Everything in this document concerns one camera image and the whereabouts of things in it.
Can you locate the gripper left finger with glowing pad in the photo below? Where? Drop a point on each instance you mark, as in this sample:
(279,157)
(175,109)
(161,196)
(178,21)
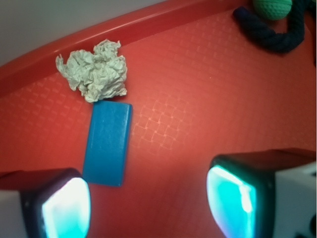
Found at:
(54,203)

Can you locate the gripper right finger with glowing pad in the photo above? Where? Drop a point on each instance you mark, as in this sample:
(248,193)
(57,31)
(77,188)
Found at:
(264,194)

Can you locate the blue rectangular block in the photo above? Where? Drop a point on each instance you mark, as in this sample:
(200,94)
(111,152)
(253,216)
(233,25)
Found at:
(107,143)

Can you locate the red plastic tray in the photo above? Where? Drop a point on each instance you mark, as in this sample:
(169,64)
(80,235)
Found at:
(198,88)

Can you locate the crumpled white paper ball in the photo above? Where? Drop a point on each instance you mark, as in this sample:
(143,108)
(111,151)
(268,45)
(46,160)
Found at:
(97,75)

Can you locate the green textured ball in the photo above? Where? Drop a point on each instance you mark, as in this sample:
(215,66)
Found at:
(272,9)

